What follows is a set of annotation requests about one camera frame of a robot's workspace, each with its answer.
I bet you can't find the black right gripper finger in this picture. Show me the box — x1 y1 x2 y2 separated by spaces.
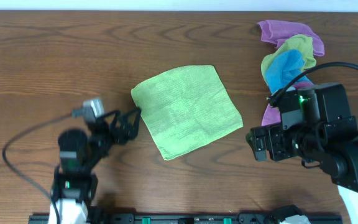
254 138 267 161
246 133 255 152

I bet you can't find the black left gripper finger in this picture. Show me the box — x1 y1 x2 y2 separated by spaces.
116 107 141 145
95 110 121 134

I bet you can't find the light green microfiber cloth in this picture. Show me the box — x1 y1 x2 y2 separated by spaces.
131 65 243 161

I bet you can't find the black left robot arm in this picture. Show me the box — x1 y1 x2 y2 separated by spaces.
48 107 141 223

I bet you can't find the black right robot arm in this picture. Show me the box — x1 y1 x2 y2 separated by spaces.
246 83 358 223

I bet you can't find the purple cloth near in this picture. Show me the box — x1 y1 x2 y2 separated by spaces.
261 82 313 126

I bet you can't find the purple cloth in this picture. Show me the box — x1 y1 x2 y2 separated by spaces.
261 82 313 126
257 20 325 57

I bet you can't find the blue microfiber cloth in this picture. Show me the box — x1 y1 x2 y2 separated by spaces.
264 49 305 94

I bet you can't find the green cloth in pile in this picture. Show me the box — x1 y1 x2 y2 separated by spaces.
261 35 316 81

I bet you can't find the purple cloth far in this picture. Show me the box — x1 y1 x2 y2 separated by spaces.
257 20 325 57

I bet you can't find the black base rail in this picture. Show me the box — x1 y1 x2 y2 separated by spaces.
28 205 344 224

